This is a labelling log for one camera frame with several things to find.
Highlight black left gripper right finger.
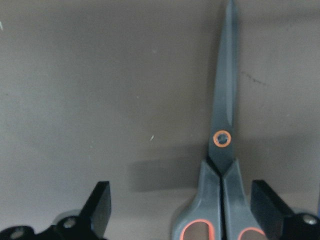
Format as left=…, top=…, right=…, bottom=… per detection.
left=250, top=180, right=294, bottom=240

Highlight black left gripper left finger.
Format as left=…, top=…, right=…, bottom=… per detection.
left=79, top=181, right=111, bottom=237

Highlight grey orange handled scissors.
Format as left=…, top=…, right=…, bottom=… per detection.
left=171, top=0, right=266, bottom=240

